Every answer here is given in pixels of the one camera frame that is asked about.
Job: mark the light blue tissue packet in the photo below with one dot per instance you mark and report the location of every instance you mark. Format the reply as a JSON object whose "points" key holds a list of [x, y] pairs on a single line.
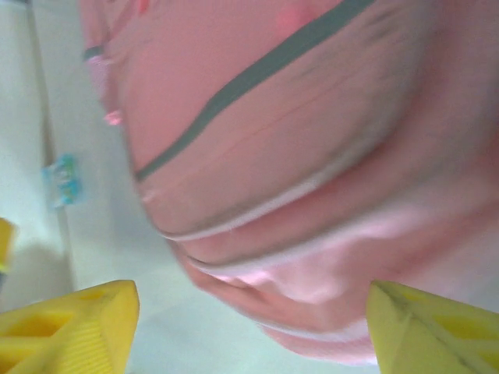
{"points": [[62, 181]]}

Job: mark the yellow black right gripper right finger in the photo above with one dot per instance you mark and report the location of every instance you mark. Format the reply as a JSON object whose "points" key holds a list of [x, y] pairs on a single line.
{"points": [[429, 343]]}

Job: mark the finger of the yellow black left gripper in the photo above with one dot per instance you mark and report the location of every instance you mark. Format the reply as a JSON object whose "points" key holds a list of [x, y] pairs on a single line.
{"points": [[6, 241]]}

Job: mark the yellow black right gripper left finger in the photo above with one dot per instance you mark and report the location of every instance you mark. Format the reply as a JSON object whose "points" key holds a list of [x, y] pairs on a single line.
{"points": [[58, 343]]}

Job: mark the pink student backpack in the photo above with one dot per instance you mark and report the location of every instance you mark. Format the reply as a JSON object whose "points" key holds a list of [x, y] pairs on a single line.
{"points": [[273, 136]]}

